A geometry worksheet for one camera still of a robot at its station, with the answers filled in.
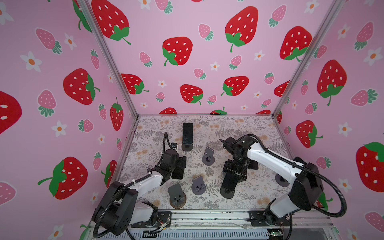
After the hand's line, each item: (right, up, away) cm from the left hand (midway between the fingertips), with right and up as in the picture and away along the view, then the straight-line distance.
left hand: (179, 156), depth 91 cm
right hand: (+26, -9, -16) cm, 32 cm away
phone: (+5, +14, +5) cm, 16 cm away
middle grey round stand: (+18, -2, 0) cm, 18 cm away
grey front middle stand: (+11, -15, -11) cm, 22 cm away
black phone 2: (+27, -8, -19) cm, 35 cm away
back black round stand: (+4, +4, +13) cm, 14 cm away
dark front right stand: (+28, -19, -9) cm, 35 cm away
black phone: (-1, -10, -1) cm, 10 cm away
